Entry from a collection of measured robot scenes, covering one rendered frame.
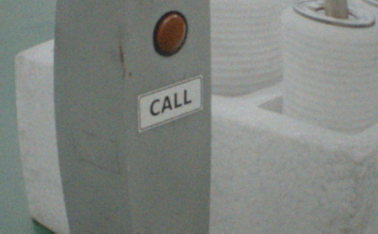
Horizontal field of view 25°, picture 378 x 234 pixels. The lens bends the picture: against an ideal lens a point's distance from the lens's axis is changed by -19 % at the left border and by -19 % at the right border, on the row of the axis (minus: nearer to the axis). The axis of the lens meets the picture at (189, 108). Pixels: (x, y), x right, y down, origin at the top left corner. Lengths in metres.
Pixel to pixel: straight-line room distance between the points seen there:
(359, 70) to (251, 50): 0.11
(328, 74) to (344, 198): 0.09
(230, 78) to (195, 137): 0.14
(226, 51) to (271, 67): 0.04
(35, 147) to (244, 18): 0.25
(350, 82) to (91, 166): 0.19
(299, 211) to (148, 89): 0.16
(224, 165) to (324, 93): 0.09
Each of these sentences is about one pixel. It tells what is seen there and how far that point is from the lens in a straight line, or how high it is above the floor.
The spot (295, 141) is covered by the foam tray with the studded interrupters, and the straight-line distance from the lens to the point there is 0.63.
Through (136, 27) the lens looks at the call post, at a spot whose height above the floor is 0.27.
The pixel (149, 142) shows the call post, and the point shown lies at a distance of 0.56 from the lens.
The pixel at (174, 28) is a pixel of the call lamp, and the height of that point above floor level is 0.27.
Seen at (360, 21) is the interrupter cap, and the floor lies 0.25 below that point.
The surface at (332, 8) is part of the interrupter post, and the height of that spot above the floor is 0.26.
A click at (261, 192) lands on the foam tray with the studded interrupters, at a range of 0.66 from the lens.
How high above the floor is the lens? 0.40
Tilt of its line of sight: 19 degrees down
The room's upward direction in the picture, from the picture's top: straight up
